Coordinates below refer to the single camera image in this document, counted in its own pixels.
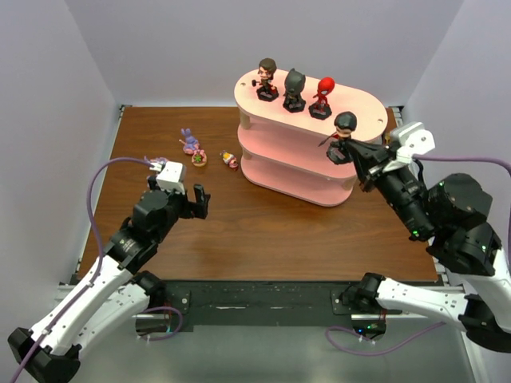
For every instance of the purple bunny toy lying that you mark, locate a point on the purple bunny toy lying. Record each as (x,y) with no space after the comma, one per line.
(158,162)

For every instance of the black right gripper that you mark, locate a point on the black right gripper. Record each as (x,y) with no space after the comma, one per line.
(370,167)

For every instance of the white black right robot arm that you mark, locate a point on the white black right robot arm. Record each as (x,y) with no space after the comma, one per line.
(451,217)

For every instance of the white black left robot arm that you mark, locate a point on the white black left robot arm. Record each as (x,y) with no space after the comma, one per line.
(115,289)

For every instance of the red spider hero figurine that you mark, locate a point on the red spider hero figurine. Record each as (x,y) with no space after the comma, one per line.
(320,109)

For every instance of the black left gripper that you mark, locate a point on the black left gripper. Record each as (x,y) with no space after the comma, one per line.
(186,205)

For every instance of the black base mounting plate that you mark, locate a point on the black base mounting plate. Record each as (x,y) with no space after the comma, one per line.
(256,303)

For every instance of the purple bunny toy upright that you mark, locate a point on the purple bunny toy upright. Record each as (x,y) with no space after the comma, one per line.
(189,142)

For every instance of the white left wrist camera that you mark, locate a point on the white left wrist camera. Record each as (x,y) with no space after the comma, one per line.
(171,177)

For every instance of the pink donut toy green star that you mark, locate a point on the pink donut toy green star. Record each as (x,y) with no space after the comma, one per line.
(199,158)

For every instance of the black-haired figurine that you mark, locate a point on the black-haired figurine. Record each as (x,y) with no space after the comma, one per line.
(345,124)

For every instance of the brown-haired hero figurine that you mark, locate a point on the brown-haired hero figurine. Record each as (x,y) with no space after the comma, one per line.
(264,88)

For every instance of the pink yellow character toy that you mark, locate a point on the pink yellow character toy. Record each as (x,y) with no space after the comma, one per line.
(230,160)

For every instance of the black bat-masked figurine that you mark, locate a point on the black bat-masked figurine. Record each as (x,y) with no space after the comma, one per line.
(294,84)

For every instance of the pink three-tier oval shelf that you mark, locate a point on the pink three-tier oval shelf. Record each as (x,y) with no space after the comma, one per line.
(281,150)

